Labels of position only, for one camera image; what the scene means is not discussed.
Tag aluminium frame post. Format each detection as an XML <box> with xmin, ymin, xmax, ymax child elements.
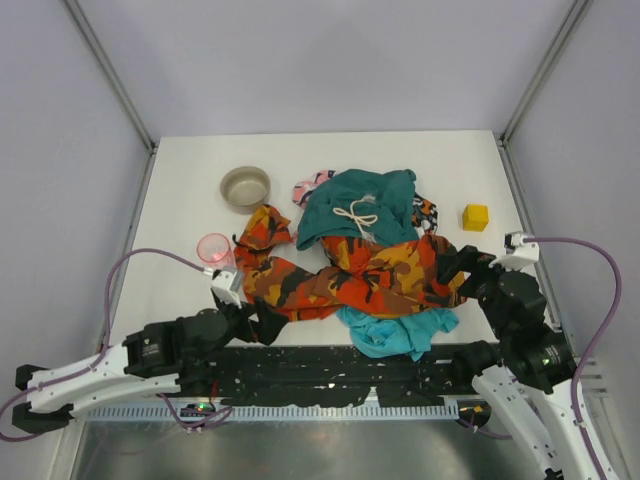
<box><xmin>498</xmin><ymin>0</ymin><xmax>594</xmax><ymax>146</ymax></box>
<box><xmin>62</xmin><ymin>0</ymin><xmax>159</xmax><ymax>154</ymax></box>

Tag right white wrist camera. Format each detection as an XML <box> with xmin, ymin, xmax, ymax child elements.
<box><xmin>489</xmin><ymin>232</ymin><xmax>540</xmax><ymax>271</ymax></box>

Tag dark teal drawstring shorts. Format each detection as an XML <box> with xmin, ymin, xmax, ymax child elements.
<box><xmin>296</xmin><ymin>169</ymin><xmax>419</xmax><ymax>251</ymax></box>

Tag yellow cube block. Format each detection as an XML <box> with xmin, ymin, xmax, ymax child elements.
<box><xmin>462</xmin><ymin>204</ymin><xmax>489</xmax><ymax>232</ymax></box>

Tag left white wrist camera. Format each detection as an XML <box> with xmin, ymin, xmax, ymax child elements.
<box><xmin>203</xmin><ymin>266</ymin><xmax>244</xmax><ymax>308</ymax></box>

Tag beige round bowl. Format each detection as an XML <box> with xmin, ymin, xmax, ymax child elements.
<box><xmin>220</xmin><ymin>166</ymin><xmax>271</xmax><ymax>213</ymax></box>

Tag right aluminium frame post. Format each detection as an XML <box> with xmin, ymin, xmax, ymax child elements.
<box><xmin>498</xmin><ymin>0</ymin><xmax>594</xmax><ymax>146</ymax></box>

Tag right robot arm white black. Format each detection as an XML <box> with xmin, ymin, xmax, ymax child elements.
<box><xmin>437</xmin><ymin>232</ymin><xmax>617</xmax><ymax>479</ymax></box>

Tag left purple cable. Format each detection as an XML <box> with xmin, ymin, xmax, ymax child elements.
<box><xmin>0</xmin><ymin>248</ymin><xmax>236</xmax><ymax>444</ymax></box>

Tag orange black white patterned cloth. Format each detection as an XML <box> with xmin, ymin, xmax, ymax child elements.
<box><xmin>411</xmin><ymin>194</ymin><xmax>438</xmax><ymax>237</ymax></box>

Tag pink transparent plastic cup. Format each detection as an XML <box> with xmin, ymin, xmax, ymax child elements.
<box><xmin>196</xmin><ymin>233</ymin><xmax>235</xmax><ymax>270</ymax></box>

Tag orange camouflage cloth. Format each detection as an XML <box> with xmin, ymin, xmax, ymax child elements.
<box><xmin>234</xmin><ymin>205</ymin><xmax>466</xmax><ymax>321</ymax></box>

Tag light blue cloth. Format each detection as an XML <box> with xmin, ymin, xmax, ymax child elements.
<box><xmin>336</xmin><ymin>306</ymin><xmax>459</xmax><ymax>362</ymax></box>

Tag white slotted cable duct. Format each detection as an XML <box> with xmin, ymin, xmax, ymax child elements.
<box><xmin>87</xmin><ymin>401</ymin><xmax>459</xmax><ymax>422</ymax></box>

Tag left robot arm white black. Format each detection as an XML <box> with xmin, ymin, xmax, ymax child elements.
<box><xmin>11</xmin><ymin>298</ymin><xmax>289</xmax><ymax>435</ymax></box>

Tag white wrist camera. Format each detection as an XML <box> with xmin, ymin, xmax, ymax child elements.
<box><xmin>489</xmin><ymin>232</ymin><xmax>540</xmax><ymax>271</ymax></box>
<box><xmin>203</xmin><ymin>266</ymin><xmax>244</xmax><ymax>308</ymax></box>

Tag left aluminium frame post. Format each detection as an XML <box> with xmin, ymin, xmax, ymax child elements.
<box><xmin>62</xmin><ymin>0</ymin><xmax>159</xmax><ymax>154</ymax></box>

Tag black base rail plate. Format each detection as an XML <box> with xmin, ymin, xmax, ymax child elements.
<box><xmin>164</xmin><ymin>343</ymin><xmax>511</xmax><ymax>407</ymax></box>

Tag pink patterned cloth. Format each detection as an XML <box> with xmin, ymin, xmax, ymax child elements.
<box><xmin>292</xmin><ymin>169</ymin><xmax>336</xmax><ymax>209</ymax></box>

